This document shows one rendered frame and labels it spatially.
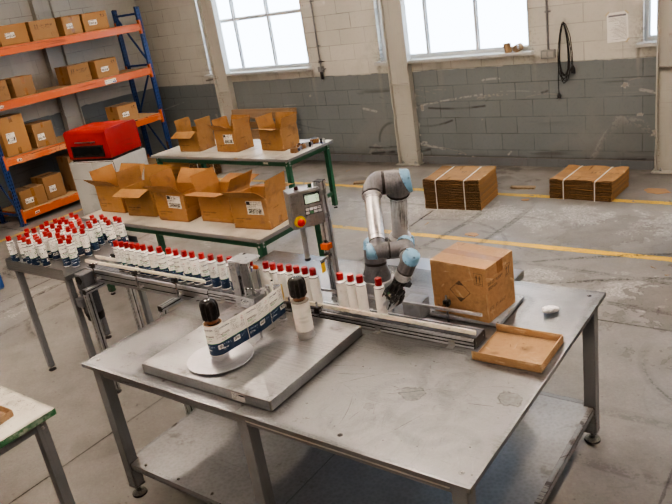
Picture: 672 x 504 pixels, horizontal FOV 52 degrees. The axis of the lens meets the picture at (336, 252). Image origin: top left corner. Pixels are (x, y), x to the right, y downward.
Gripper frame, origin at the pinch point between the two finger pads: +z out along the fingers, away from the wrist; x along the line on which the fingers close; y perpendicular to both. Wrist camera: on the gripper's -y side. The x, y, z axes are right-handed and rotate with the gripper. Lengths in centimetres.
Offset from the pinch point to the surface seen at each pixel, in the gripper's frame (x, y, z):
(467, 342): 40.1, 5.4, -14.2
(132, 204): -279, -107, 167
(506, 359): 58, 14, -25
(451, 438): 60, 65, -23
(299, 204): -64, -2, -18
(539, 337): 63, -12, -25
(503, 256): 30, -30, -38
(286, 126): -287, -323, 155
